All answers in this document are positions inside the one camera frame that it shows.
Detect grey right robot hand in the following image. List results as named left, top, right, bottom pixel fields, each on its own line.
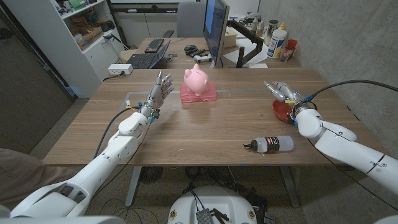
left=263, top=80, right=312, bottom=114

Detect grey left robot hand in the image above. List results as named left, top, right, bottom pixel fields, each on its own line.
left=139, top=70, right=174, bottom=121

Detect red bowl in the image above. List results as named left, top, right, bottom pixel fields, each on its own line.
left=271, top=99, right=296, bottom=124

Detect pink plastic piggy bank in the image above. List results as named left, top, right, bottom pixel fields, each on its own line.
left=183, top=63, right=211, bottom=96

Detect white power strip box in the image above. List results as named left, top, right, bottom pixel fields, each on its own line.
left=108, top=63, right=134, bottom=76

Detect pink translucent plastic box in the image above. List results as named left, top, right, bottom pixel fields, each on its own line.
left=180, top=81, right=218, bottom=103

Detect small beige cardboard box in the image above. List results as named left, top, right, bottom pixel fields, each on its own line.
left=223, top=27, right=239, bottom=49

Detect brown cardboard box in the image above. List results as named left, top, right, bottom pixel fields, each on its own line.
left=76, top=26, right=104, bottom=50

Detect dark open laptop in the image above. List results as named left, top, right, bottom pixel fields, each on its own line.
left=126, top=39, right=171, bottom=70

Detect wooden back desk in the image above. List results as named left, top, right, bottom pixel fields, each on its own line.
left=133, top=36, right=302, bottom=70

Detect red plastic cup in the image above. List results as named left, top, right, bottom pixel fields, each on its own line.
left=286, top=39, right=298, bottom=57

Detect black keyboard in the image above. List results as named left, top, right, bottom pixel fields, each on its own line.
left=144, top=38, right=165, bottom=54

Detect white plastic jug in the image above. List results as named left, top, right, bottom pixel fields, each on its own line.
left=267, top=29, right=287, bottom=60

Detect clear black-capped squeeze bottle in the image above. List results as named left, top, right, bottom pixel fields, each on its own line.
left=243, top=136, right=295, bottom=154

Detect white game controller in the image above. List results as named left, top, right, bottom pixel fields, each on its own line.
left=193, top=54, right=213, bottom=64

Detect white paper sheets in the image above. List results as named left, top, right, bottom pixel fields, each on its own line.
left=223, top=38, right=269, bottom=68

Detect dark-lidded tall jar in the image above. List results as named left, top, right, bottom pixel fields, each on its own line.
left=264, top=19, right=279, bottom=46

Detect black floor fan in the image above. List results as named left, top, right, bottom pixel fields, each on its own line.
left=139, top=166, right=164, bottom=185

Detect grey office chair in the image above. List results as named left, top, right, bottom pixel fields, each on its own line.
left=162, top=1, right=206, bottom=39

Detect black computer monitor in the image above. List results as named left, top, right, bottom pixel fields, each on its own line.
left=203, top=0, right=230, bottom=66

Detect grey table leg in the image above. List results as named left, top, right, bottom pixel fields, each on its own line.
left=124, top=166, right=142, bottom=208
left=279, top=166, right=300, bottom=208

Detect white shelf cabinet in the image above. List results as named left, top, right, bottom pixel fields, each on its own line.
left=2, top=0, right=125, bottom=99

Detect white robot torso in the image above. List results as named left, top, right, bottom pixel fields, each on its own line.
left=167, top=185, right=258, bottom=224

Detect person's brown trouser leg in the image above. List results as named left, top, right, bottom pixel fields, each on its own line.
left=0, top=147, right=81, bottom=212

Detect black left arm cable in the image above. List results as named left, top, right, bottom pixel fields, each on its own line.
left=92, top=106, right=142, bottom=162

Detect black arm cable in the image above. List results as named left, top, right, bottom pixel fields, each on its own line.
left=306, top=79, right=398, bottom=102
left=92, top=106, right=142, bottom=162

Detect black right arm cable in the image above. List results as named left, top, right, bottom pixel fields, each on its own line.
left=306, top=79, right=398, bottom=102

